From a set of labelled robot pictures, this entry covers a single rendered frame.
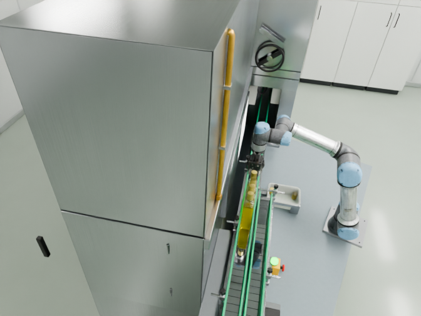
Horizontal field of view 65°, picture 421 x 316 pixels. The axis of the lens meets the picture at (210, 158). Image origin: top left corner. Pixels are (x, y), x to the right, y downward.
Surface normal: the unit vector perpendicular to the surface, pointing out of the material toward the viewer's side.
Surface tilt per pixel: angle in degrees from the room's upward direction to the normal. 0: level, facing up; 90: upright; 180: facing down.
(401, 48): 90
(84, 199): 90
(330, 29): 90
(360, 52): 90
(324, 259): 0
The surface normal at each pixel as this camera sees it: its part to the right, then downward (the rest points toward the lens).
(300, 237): 0.04, -0.77
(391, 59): -0.20, 0.62
